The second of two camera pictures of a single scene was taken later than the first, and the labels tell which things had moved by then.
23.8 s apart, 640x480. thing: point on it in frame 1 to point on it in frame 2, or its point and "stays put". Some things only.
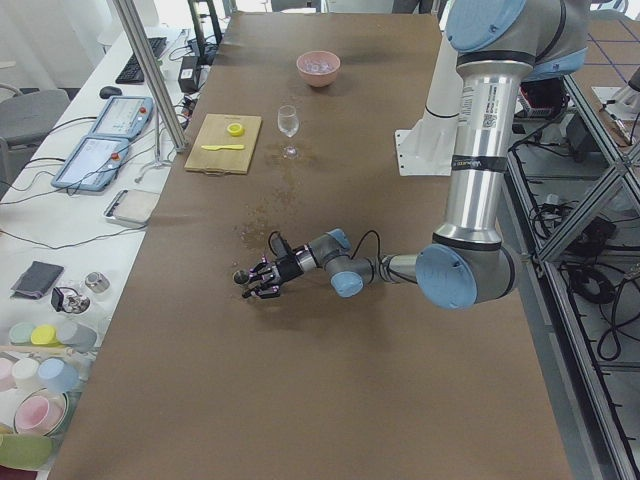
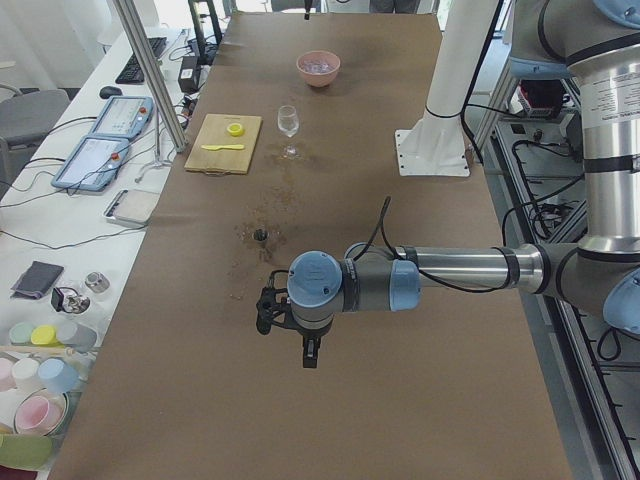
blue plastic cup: [58, 376] stays put
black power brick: [188, 74] stays put
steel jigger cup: [241, 276] to [260, 235]
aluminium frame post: [132, 20] stays put
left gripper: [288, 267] to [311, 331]
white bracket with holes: [430, 147] stays put
